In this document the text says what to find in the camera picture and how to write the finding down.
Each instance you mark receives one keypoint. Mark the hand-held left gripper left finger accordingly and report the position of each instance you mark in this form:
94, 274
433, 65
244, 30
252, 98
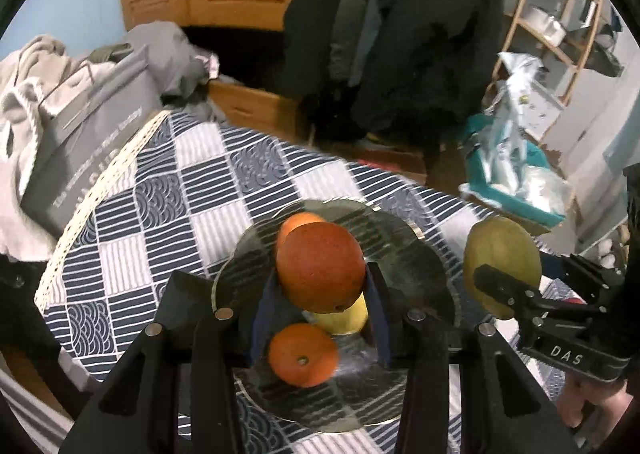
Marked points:
262, 324

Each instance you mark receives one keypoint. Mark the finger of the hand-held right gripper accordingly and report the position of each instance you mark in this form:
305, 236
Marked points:
502, 284
580, 266

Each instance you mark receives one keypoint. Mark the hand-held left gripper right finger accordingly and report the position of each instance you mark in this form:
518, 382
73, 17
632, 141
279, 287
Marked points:
380, 324

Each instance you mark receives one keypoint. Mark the yellow lemon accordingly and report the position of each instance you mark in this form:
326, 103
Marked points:
345, 319

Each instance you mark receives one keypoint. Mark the large green mango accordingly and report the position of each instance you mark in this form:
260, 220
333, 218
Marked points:
500, 244

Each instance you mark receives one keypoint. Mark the large orange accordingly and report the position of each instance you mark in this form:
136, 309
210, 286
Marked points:
302, 356

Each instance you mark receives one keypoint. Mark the round glass plate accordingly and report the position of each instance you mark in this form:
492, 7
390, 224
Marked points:
410, 259

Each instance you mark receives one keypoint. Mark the red-orange round fruit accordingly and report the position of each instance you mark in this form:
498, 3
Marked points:
320, 266

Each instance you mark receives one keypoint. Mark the small orange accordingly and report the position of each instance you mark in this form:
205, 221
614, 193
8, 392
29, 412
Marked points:
295, 224

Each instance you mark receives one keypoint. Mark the person's right hand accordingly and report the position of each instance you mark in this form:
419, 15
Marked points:
595, 401

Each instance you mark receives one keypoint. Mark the clear plastic bag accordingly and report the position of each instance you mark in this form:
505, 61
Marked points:
547, 191

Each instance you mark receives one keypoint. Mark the teal storage box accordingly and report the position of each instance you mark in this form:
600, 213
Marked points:
480, 174

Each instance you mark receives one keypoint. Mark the white printed plastic bag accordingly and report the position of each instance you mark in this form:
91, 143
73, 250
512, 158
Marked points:
510, 134

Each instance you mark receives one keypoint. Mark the blue white patterned tablecloth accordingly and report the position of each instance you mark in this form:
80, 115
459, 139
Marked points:
200, 184

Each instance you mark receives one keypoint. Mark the wooden drawer box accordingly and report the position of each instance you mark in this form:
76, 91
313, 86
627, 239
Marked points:
250, 104

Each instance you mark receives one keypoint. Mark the metal pot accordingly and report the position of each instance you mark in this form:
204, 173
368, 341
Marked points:
545, 26

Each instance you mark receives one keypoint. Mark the grey tote bag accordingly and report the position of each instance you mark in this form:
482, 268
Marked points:
90, 134

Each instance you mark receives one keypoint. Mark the wooden shelf rack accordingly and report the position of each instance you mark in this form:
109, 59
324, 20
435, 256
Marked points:
525, 9

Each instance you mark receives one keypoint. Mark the dark hanging coats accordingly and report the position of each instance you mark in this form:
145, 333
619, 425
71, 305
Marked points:
400, 34

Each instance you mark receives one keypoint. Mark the grey clothes pile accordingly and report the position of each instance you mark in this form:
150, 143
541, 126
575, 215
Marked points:
170, 59

